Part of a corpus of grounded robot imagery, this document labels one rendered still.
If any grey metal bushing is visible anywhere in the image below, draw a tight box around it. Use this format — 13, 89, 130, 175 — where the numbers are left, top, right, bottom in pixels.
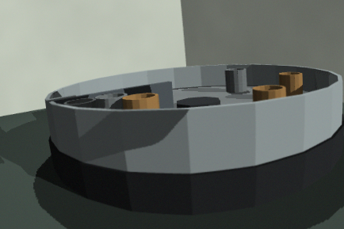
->
95, 93, 128, 109
225, 68, 247, 93
63, 98, 97, 109

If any bronze bushing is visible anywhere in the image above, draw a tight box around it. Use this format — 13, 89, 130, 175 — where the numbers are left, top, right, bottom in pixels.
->
252, 86, 286, 102
279, 72, 303, 97
122, 94, 159, 109

